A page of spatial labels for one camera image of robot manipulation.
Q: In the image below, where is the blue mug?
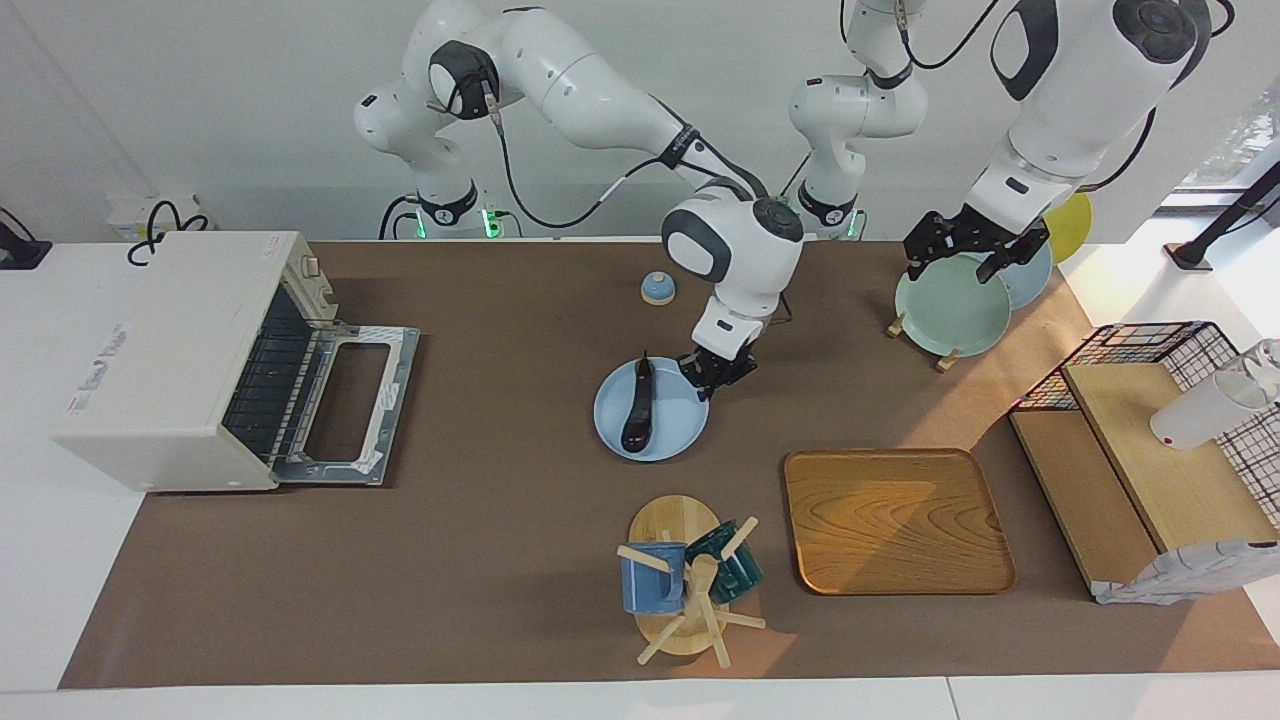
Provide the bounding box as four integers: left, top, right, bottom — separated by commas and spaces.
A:
620, 542, 689, 615

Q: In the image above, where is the toaster oven glass door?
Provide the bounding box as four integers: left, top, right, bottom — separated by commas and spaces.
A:
270, 322, 422, 488

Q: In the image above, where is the black device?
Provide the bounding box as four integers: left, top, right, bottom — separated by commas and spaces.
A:
0, 207, 53, 271

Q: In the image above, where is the wooden serving tray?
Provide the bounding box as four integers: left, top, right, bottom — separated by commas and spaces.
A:
783, 448, 1018, 597

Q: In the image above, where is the window with grey frame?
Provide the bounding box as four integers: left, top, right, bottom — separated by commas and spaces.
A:
1180, 85, 1280, 191

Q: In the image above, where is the wooden plate rack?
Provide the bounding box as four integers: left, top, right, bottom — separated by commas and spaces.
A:
886, 310, 961, 373

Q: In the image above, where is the wooden mug tree stand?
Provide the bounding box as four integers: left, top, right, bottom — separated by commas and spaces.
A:
615, 494, 768, 669

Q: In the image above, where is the brown table mat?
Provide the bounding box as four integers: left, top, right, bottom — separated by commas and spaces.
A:
58, 240, 1280, 691

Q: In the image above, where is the white cup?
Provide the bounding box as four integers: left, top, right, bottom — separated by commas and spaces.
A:
1149, 340, 1280, 451

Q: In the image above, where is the black wire basket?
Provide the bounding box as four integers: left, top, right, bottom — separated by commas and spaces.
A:
1008, 321, 1280, 529

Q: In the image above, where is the light blue racked plate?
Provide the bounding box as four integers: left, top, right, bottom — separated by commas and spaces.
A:
985, 240, 1054, 310

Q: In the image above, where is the dark purple eggplant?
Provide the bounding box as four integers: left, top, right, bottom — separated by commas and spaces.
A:
620, 350, 656, 454

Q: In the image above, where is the wooden step shelf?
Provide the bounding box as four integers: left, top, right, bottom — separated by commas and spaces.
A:
1008, 362, 1280, 601

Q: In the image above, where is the dark green mug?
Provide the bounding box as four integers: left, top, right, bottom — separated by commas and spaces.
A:
686, 520, 765, 605

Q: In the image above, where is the black oven power cable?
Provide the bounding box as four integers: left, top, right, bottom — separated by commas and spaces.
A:
127, 200, 211, 266

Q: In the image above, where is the pale green plate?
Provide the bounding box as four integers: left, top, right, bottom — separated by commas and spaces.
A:
894, 252, 1013, 358

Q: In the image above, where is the white marbled cloth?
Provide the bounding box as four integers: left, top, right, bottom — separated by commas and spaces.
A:
1092, 538, 1280, 606

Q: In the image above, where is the white toaster oven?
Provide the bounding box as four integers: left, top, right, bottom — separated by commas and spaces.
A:
52, 232, 422, 493

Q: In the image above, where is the yellow plate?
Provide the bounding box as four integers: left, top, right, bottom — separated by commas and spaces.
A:
1043, 192, 1094, 265

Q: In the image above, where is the white power strip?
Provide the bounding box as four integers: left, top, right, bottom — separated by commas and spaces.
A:
108, 195, 216, 241

